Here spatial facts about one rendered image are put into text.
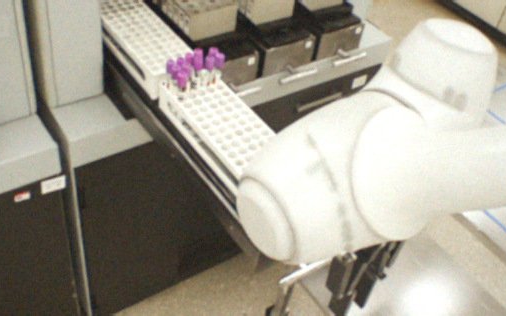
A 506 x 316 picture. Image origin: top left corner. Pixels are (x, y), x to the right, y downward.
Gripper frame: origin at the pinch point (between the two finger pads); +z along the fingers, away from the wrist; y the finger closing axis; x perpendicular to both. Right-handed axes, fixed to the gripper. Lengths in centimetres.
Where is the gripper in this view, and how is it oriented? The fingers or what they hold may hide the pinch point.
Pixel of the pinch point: (351, 293)
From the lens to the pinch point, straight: 82.7
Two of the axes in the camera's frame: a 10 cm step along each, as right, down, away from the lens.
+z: -1.2, 7.3, 6.8
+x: 5.8, 6.1, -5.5
